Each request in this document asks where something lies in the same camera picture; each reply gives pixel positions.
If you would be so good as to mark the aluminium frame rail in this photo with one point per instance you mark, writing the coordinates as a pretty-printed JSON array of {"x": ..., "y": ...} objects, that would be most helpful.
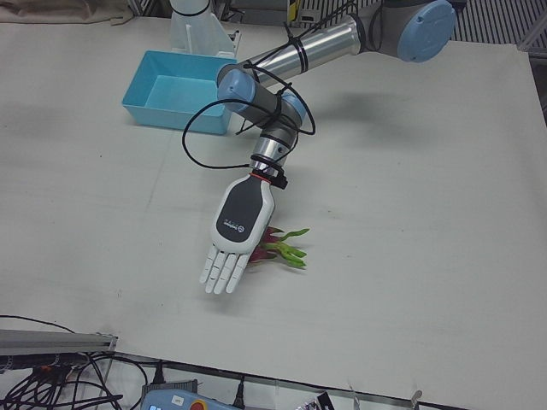
[{"x": 51, "y": 341}]

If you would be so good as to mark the white and grey robot hand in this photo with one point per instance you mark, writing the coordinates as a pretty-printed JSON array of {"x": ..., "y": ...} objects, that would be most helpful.
[{"x": 238, "y": 215}]

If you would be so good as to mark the aluminium frame corner profile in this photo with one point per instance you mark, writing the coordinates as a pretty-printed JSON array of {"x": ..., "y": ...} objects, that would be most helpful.
[{"x": 533, "y": 36}]

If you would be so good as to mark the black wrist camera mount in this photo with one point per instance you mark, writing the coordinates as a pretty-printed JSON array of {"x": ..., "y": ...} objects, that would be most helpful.
[{"x": 280, "y": 177}]

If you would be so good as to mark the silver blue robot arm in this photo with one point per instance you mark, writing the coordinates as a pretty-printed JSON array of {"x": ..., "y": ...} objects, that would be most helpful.
[{"x": 299, "y": 55}]

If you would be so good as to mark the blue teach pendant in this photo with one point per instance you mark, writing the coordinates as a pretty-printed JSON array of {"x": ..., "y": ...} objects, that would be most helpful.
[{"x": 181, "y": 397}]

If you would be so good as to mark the light blue plastic bin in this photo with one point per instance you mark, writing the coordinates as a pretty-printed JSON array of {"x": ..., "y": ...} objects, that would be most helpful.
[{"x": 177, "y": 91}]

